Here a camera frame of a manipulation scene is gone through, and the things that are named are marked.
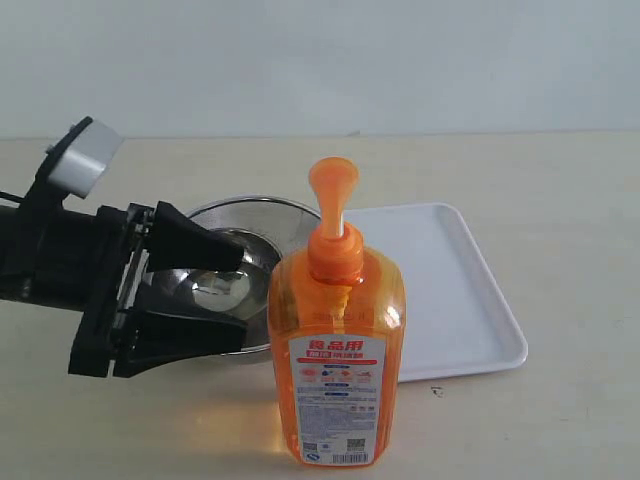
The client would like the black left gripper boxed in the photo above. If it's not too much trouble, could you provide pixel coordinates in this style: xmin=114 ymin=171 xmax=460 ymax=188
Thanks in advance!
xmin=29 ymin=202 xmax=247 ymax=378

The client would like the orange pump soap bottle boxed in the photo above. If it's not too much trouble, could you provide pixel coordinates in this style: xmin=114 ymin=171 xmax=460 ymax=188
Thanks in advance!
xmin=267 ymin=157 xmax=406 ymax=467

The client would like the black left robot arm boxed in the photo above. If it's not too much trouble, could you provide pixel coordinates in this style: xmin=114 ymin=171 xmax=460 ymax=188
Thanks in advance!
xmin=1 ymin=199 xmax=248 ymax=378

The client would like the small stainless steel bowl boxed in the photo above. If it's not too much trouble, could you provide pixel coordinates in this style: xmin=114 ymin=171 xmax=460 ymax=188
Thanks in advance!
xmin=144 ymin=228 xmax=281 ymax=324

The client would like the steel mesh strainer basket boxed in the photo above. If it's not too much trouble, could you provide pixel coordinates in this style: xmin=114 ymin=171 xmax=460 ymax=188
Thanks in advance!
xmin=188 ymin=196 xmax=320 ymax=364

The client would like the white plastic tray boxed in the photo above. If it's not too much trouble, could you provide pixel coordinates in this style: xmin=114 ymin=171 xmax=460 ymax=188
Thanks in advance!
xmin=345 ymin=203 xmax=528 ymax=382

